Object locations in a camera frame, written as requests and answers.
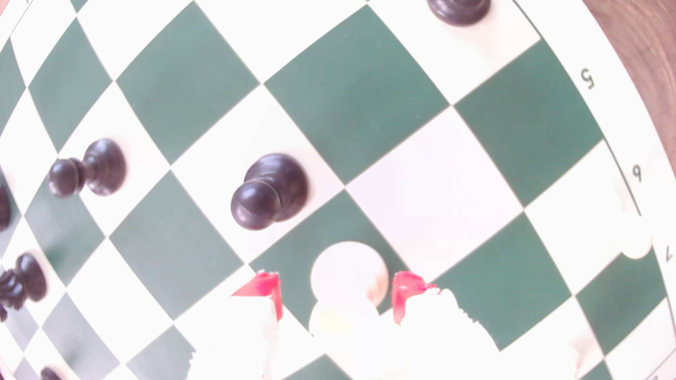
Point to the green and white chess mat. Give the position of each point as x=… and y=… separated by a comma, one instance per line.
x=359, y=89

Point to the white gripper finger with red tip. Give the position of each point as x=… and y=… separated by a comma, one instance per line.
x=237, y=338
x=438, y=338

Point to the black knight chess piece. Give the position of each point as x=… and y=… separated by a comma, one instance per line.
x=26, y=277

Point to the white pawn red circled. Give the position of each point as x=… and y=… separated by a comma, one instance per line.
x=346, y=272

